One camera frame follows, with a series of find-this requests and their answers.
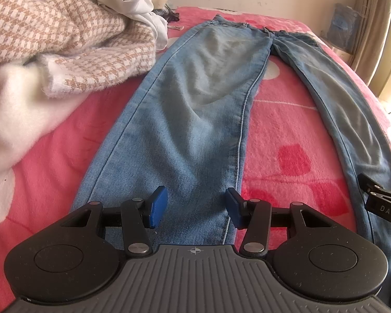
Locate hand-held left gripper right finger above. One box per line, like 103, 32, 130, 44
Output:
225, 187, 333, 257

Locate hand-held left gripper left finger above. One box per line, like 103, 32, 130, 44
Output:
60, 186, 169, 257

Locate blue jeans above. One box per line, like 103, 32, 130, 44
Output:
70, 15, 391, 268

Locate pink floral blanket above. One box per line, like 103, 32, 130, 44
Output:
0, 6, 391, 307

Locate beige curtain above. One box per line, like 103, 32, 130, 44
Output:
349, 0, 391, 87

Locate white fuzzy garment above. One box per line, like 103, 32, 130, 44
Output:
0, 62, 85, 232

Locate blue water bottle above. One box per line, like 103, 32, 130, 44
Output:
327, 3, 362, 53

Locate plaid shirt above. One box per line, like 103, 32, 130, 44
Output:
153, 3, 180, 21

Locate white shirt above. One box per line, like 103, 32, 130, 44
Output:
88, 0, 168, 51

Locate pink white houndstooth sweater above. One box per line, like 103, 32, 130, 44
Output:
0, 0, 157, 100

